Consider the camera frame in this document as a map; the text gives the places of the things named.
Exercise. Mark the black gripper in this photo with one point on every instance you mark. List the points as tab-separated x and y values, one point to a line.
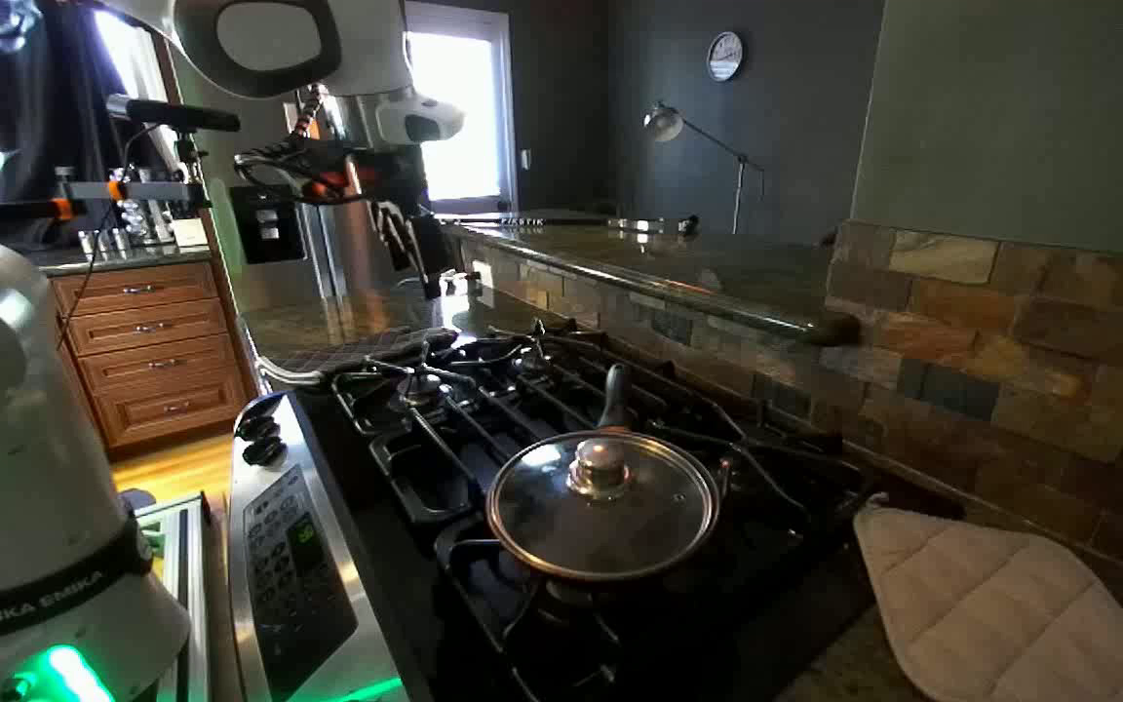
418	228

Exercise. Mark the dark nonstick frying pan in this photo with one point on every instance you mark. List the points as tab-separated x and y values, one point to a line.
612	392

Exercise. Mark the glass pot lid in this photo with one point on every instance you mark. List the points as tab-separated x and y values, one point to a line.
664	519

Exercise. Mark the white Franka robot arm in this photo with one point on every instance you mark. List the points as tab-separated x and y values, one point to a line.
18	453

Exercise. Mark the stainless steel refrigerator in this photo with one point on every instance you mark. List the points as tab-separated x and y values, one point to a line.
340	248

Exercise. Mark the black gas stove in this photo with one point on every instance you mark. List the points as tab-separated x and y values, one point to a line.
456	453

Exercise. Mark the bright window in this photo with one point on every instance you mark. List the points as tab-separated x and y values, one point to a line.
456	80

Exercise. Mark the black stove knob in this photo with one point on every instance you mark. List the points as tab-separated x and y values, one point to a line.
267	452
257	414

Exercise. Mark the wooden drawer cabinet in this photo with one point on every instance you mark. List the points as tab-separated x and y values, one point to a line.
154	352

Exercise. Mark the chrome desk lamp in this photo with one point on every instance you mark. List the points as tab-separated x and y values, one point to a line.
661	122

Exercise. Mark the beige quilted oven mitt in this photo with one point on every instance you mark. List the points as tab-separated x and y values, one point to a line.
1004	610

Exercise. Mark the wall power outlet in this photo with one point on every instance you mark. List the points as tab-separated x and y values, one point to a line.
485	284

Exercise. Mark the black stereo camera bar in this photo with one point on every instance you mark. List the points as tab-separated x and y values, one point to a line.
176	116

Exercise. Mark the grey camera mount arm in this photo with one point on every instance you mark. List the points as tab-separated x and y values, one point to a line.
135	193

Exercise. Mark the round wall clock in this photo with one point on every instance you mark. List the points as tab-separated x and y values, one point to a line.
725	57

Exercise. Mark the aluminium stand frame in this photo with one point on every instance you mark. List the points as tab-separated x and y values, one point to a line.
184	573

